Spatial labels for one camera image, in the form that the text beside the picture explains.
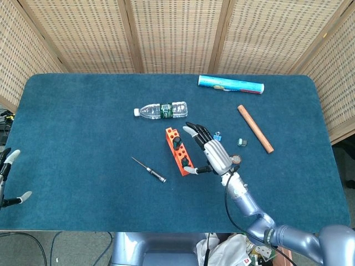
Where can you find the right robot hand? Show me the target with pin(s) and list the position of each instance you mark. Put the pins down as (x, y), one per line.
(217, 155)

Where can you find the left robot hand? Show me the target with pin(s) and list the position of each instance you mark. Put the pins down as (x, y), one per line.
(2, 177)

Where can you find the chunky green black screwdriver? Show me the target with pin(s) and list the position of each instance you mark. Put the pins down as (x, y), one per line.
(185, 161)

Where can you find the orange tool holder block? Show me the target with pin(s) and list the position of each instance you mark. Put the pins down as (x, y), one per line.
(174, 158)

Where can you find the blue binder clip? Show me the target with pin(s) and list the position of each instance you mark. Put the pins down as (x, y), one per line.
(217, 137)

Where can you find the brown correction tape dispenser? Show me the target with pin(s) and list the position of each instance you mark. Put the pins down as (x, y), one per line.
(237, 159)

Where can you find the small green eraser block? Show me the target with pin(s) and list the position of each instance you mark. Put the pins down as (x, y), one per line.
(242, 142)

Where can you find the wooden rod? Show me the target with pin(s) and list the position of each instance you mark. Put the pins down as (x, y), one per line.
(255, 128)

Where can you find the black precision screwdriver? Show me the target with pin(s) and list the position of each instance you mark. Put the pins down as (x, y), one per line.
(154, 173)

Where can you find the clear plastic water bottle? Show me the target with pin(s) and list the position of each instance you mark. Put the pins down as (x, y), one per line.
(166, 110)

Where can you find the blue food wrap roll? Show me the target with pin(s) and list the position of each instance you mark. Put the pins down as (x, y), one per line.
(230, 84)

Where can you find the blue felt table cover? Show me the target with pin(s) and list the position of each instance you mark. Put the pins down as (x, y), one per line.
(83, 138)

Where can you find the white crumpled cloth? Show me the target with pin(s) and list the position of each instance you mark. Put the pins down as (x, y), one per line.
(230, 252)

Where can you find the pile of small electronic parts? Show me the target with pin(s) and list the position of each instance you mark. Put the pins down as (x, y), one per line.
(259, 250)

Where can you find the blue-grey robot torso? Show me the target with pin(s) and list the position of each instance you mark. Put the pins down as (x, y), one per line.
(138, 249)

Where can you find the woven folding screen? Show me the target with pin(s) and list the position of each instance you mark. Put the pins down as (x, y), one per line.
(177, 33)

